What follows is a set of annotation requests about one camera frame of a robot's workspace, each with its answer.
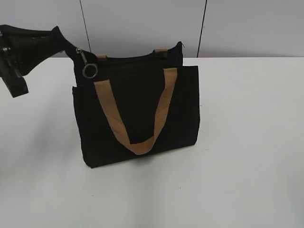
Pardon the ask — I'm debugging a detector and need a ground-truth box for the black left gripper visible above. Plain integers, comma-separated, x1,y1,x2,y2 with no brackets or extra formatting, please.
0,25,65,98

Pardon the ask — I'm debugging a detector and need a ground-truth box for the tan front bag handle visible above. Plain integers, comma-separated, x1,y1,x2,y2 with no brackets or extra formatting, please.
94,67,178,155

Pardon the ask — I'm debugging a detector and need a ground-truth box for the tan rear bag handle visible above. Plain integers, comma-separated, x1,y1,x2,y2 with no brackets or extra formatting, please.
96,48,168,60

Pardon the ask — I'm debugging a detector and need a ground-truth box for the tan bag handle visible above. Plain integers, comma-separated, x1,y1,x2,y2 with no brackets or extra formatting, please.
94,67,178,155
96,48,168,60

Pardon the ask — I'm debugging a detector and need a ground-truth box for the metal zipper pull with ring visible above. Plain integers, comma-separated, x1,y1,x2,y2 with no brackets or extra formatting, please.
76,47,98,79

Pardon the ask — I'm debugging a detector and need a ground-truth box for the black canvas tote bag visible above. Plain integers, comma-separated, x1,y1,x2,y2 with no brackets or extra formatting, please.
48,26,200,169

